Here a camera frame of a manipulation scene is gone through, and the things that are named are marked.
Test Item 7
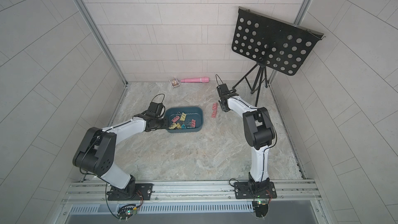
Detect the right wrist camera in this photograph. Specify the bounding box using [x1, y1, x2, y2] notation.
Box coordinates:
[217, 84, 229, 97]

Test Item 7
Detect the right controller board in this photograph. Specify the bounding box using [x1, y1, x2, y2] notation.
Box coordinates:
[252, 200, 269, 218]

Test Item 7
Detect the aluminium rail frame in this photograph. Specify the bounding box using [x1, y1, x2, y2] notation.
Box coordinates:
[61, 179, 322, 204]

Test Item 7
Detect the yellow binder clip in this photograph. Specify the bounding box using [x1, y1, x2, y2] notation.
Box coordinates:
[180, 113, 187, 121]
[169, 123, 177, 130]

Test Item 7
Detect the yellow binder clip upper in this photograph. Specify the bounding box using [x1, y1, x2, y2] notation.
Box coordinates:
[180, 113, 187, 121]

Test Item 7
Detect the yellow binder clip lower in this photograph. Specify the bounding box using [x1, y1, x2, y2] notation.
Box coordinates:
[169, 123, 177, 130]

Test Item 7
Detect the pink microphone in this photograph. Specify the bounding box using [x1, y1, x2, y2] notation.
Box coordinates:
[180, 77, 210, 83]

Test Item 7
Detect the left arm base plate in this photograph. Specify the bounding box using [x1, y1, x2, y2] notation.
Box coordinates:
[106, 183, 154, 201]

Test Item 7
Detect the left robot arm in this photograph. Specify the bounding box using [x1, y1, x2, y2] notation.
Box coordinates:
[72, 113, 167, 201]

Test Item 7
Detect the left controller board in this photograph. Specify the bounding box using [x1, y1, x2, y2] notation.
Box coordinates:
[117, 204, 138, 222]

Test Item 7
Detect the small card box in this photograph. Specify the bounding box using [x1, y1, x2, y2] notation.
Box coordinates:
[169, 78, 180, 88]

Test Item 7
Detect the teal plastic storage box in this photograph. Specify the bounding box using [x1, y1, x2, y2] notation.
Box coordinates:
[165, 106, 204, 133]

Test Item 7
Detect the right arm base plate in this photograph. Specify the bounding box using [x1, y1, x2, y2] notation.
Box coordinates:
[234, 181, 277, 200]

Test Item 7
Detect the controller board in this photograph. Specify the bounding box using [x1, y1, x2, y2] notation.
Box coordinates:
[117, 204, 138, 222]
[252, 200, 269, 218]

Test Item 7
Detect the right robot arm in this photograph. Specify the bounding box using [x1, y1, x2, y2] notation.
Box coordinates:
[217, 84, 277, 194]

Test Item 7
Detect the black music stand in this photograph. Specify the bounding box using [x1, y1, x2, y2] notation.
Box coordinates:
[232, 7, 324, 93]

